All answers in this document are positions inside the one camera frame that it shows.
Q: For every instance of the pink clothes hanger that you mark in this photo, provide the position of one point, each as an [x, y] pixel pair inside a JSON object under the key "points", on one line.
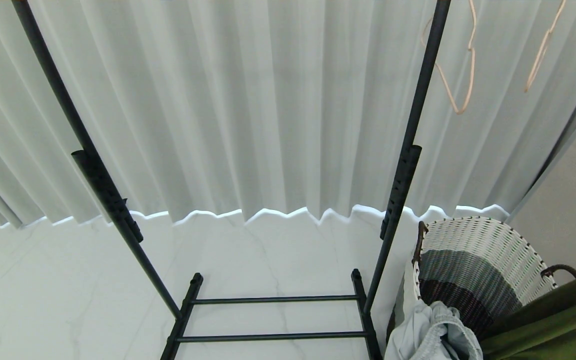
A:
{"points": [[472, 75], [538, 60]]}

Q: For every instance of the green printed shirt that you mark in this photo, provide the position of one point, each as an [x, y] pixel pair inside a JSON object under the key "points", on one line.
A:
{"points": [[558, 320]]}

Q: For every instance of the black clothes rack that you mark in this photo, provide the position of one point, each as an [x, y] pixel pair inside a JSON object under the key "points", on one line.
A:
{"points": [[97, 180]]}

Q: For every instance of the white laundry basket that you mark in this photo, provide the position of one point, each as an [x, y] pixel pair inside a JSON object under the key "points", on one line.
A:
{"points": [[478, 240]]}

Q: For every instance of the white curtain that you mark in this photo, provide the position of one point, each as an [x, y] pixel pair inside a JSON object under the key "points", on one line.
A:
{"points": [[268, 100]]}

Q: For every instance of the pale grey shorts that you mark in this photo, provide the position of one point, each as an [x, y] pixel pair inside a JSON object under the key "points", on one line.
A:
{"points": [[418, 335]]}

